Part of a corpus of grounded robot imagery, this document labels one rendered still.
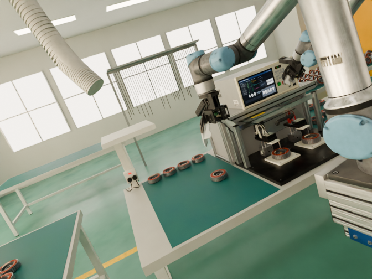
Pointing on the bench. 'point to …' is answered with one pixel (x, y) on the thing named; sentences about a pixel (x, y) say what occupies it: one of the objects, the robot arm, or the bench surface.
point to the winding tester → (222, 84)
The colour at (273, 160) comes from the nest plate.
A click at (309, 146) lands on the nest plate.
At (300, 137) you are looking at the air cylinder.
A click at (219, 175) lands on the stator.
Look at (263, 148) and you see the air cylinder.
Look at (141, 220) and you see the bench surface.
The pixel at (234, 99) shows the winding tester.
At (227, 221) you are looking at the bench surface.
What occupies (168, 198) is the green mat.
